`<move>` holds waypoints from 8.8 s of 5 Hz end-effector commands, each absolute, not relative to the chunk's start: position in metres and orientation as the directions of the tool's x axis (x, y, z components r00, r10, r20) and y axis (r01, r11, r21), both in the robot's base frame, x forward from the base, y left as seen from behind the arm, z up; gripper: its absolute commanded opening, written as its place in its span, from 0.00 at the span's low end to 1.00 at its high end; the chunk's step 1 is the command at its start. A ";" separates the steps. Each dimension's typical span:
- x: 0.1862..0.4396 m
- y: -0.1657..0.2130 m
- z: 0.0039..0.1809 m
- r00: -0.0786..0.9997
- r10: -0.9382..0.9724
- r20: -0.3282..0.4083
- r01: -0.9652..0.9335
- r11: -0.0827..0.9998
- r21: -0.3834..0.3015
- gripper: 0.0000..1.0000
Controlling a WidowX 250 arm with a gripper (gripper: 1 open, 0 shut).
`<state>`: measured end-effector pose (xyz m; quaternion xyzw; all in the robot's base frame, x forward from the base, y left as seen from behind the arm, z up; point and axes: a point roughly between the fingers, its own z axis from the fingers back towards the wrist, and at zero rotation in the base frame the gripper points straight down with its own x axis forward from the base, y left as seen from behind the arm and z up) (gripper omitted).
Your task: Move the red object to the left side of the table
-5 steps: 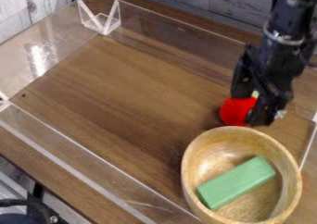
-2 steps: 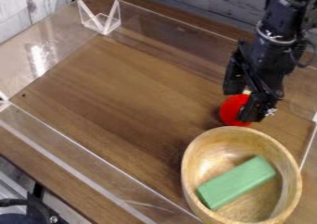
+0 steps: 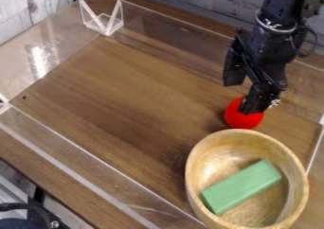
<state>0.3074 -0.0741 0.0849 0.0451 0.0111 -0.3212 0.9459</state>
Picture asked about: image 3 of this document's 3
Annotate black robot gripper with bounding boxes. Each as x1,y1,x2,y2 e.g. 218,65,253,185
222,26,307,115

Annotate red plush strawberry toy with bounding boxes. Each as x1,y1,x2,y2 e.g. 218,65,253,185
224,97,265,129

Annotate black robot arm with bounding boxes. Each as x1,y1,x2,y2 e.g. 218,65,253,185
222,0,324,115

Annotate green rectangular block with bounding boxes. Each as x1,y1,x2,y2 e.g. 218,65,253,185
200,160,283,215

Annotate wooden bowl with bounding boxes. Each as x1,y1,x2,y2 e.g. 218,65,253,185
185,129,309,229

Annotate clear acrylic corner bracket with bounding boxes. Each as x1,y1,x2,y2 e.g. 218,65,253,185
79,0,125,36

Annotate clear acrylic barrier wall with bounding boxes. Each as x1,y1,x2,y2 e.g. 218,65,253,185
0,5,324,229

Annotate black metal clamp bracket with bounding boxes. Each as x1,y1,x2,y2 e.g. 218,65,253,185
27,198,71,229

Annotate black cable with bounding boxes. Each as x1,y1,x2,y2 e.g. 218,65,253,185
0,202,48,229

